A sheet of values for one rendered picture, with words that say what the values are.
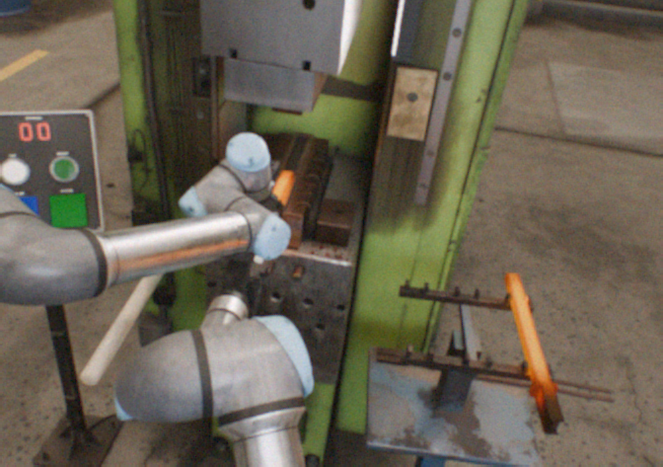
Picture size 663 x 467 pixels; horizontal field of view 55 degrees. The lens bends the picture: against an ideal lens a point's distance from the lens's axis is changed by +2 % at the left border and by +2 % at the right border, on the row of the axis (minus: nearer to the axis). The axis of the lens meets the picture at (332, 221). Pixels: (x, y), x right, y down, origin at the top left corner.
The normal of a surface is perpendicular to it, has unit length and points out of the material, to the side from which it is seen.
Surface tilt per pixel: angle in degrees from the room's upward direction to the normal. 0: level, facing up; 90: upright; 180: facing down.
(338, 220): 0
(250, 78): 90
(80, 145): 60
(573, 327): 0
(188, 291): 90
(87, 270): 65
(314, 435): 90
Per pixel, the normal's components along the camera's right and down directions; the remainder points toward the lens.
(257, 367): 0.21, -0.33
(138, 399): -0.53, 0.26
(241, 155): 0.00, -0.44
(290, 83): -0.15, 0.56
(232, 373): 0.31, -0.04
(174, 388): -0.05, 0.03
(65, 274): 0.51, 0.20
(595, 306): 0.10, -0.81
